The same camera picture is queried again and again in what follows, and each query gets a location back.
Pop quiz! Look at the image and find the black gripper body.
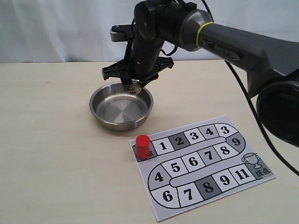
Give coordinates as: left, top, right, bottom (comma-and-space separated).
102, 38, 174, 82

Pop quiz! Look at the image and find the white backdrop curtain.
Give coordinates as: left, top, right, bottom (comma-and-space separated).
0, 0, 299, 63

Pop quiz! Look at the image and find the red cylinder game piece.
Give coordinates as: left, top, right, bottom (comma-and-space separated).
135, 135, 150, 160

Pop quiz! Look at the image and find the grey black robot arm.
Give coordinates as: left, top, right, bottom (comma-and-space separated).
102, 0, 299, 146

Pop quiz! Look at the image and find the beige wooden die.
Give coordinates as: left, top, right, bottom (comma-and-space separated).
128, 80, 142, 95

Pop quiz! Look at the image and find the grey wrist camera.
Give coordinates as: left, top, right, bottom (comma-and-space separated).
110, 24, 131, 42

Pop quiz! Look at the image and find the round stainless steel bowl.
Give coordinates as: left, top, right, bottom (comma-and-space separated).
89, 82, 154, 131

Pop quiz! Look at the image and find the paper game board sheet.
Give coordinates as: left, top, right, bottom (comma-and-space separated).
136, 115, 276, 221

